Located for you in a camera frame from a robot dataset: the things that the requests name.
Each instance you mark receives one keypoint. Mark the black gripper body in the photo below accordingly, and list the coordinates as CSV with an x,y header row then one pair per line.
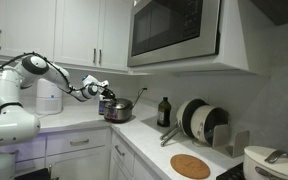
x,y
105,90

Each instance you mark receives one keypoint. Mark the silver cooking pot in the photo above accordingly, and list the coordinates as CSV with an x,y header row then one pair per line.
x,y
117,111

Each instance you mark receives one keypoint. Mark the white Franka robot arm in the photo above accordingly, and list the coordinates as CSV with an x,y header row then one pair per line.
x,y
4,90

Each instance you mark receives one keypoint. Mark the white cabinet drawer front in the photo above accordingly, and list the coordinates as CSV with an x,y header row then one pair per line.
x,y
30,148
129,160
142,171
97,141

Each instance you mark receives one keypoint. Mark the dark glass bottle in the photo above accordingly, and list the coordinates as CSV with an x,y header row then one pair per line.
x,y
164,115

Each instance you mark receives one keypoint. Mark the white cylindrical air purifier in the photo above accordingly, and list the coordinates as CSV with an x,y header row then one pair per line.
x,y
49,100

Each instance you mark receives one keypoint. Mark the large cream frying pan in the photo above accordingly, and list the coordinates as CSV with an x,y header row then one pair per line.
x,y
184,116

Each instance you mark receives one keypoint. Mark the stainless steel microwave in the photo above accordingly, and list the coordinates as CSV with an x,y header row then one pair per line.
x,y
174,30

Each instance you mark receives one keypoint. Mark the small cream frying pan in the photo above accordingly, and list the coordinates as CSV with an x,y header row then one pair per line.
x,y
210,125

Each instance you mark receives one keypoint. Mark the round wooden cutting board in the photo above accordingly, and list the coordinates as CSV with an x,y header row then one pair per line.
x,y
190,166

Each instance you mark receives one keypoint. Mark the grey metal pan rack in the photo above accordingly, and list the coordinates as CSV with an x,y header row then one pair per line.
x,y
240,143

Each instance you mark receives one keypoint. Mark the black gas cooktop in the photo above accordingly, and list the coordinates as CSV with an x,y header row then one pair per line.
x,y
232,173

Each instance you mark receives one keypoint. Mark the white cooking pot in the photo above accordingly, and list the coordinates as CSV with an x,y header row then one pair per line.
x,y
249,170

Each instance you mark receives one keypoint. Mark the white pot with lid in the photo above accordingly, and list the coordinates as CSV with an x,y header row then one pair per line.
x,y
260,155

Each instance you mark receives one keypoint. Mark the white wall cabinet door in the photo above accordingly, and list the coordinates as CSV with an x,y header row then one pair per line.
x,y
117,33
77,30
27,26

